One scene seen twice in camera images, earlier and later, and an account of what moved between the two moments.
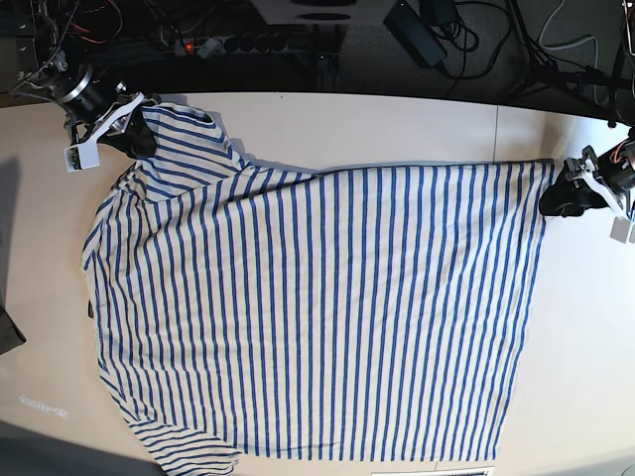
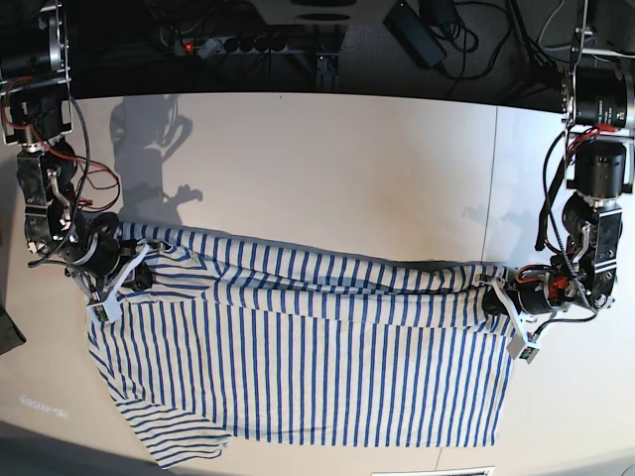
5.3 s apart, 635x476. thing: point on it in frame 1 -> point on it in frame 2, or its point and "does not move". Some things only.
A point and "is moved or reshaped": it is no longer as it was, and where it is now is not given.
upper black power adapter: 414,33 does not move
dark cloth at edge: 10,334 does not move
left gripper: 118,126 -> 106,286
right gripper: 568,198 -> 492,305
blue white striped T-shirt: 369,313 is moved or reshaped
